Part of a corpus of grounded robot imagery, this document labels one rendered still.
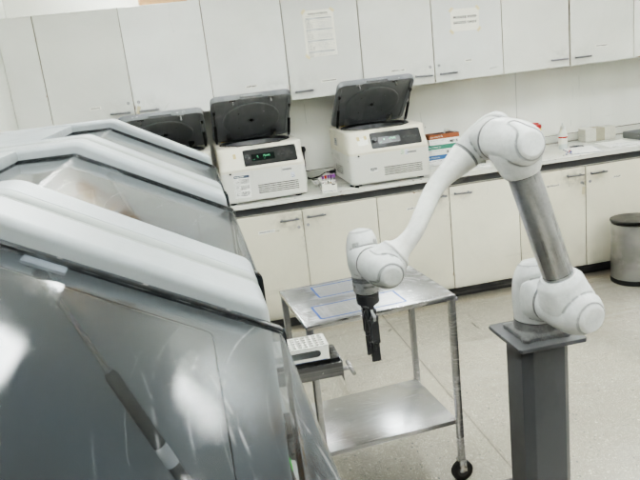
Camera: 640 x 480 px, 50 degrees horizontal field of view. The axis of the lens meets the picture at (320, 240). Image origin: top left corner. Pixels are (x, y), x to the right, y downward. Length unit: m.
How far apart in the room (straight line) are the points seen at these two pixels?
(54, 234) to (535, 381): 2.01
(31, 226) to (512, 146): 1.49
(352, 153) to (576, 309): 2.52
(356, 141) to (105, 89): 1.65
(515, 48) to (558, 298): 3.11
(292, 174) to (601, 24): 2.51
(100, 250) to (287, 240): 3.64
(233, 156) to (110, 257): 3.57
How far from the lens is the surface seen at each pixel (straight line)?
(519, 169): 2.13
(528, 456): 2.78
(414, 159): 4.64
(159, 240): 1.05
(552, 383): 2.65
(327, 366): 2.22
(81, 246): 0.90
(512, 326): 2.63
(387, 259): 1.99
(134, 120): 4.50
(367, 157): 4.54
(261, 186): 4.43
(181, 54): 4.63
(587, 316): 2.32
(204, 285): 0.91
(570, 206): 5.19
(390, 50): 4.85
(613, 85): 6.01
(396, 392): 3.13
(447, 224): 4.79
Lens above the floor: 1.74
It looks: 15 degrees down
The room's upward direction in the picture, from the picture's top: 7 degrees counter-clockwise
